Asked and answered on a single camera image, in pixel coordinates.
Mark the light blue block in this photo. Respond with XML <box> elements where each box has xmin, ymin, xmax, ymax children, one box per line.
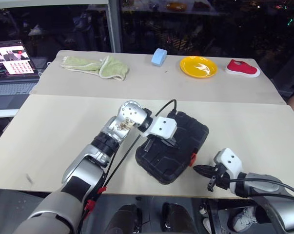
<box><xmin>151</xmin><ymin>47</ymin><xmax>169</xmax><ymax>67</ymax></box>

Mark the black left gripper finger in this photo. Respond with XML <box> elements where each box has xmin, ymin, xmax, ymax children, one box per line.
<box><xmin>164</xmin><ymin>138</ymin><xmax>180</xmax><ymax>149</ymax></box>
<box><xmin>143</xmin><ymin>138</ymin><xmax>155</xmax><ymax>153</ymax></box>

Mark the dark rounded shape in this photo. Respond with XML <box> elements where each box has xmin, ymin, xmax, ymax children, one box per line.
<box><xmin>161</xmin><ymin>202</ymin><xmax>199</xmax><ymax>234</ymax></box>
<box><xmin>103</xmin><ymin>204</ymin><xmax>143</xmax><ymax>234</ymax></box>

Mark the grey window pillar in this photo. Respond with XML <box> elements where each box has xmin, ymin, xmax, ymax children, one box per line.
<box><xmin>107</xmin><ymin>0</ymin><xmax>124</xmax><ymax>53</ymax></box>

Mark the red white shoe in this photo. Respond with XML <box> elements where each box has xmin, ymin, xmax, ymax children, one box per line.
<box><xmin>225</xmin><ymin>58</ymin><xmax>261</xmax><ymax>79</ymax></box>

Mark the yellow plate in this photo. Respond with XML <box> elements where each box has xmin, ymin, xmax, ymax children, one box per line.
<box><xmin>179</xmin><ymin>56</ymin><xmax>218</xmax><ymax>79</ymax></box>

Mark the grey open laptop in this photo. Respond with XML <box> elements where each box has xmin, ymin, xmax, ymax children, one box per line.
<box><xmin>0</xmin><ymin>39</ymin><xmax>41</xmax><ymax>111</ymax></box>

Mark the green towel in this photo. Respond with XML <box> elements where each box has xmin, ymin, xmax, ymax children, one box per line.
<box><xmin>61</xmin><ymin>55</ymin><xmax>130</xmax><ymax>82</ymax></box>

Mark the white sneaker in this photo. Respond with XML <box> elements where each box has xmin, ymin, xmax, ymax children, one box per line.
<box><xmin>231</xmin><ymin>206</ymin><xmax>257</xmax><ymax>233</ymax></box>

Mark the orange object behind glass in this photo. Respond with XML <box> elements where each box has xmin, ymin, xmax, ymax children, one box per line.
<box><xmin>166</xmin><ymin>1</ymin><xmax>188</xmax><ymax>11</ymax></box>

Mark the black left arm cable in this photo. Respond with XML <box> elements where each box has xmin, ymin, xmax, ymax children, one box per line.
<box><xmin>76</xmin><ymin>98</ymin><xmax>178</xmax><ymax>234</ymax></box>

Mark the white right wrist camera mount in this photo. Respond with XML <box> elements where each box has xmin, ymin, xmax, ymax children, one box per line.
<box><xmin>213</xmin><ymin>147</ymin><xmax>243</xmax><ymax>194</ymax></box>

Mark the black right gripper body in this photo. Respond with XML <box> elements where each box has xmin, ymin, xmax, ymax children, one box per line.
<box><xmin>207</xmin><ymin>164</ymin><xmax>232</xmax><ymax>194</ymax></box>

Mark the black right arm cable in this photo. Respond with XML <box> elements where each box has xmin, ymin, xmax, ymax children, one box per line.
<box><xmin>228</xmin><ymin>178</ymin><xmax>294</xmax><ymax>203</ymax></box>

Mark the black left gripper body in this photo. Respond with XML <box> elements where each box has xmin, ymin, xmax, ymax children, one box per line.
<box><xmin>151</xmin><ymin>136</ymin><xmax>167</xmax><ymax>147</ymax></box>

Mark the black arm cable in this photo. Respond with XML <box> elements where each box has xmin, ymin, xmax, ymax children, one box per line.
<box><xmin>228</xmin><ymin>178</ymin><xmax>294</xmax><ymax>203</ymax></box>
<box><xmin>76</xmin><ymin>98</ymin><xmax>178</xmax><ymax>234</ymax></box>

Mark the black plastic tool case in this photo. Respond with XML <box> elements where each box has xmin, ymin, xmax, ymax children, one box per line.
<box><xmin>135</xmin><ymin>110</ymin><xmax>210</xmax><ymax>185</ymax></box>

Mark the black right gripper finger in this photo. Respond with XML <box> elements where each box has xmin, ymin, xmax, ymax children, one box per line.
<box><xmin>193</xmin><ymin>164</ymin><xmax>217</xmax><ymax>172</ymax></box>
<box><xmin>195</xmin><ymin>169</ymin><xmax>216</xmax><ymax>178</ymax></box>

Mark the black table leg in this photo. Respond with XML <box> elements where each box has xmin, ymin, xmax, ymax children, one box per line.
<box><xmin>204</xmin><ymin>198</ymin><xmax>223</xmax><ymax>234</ymax></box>

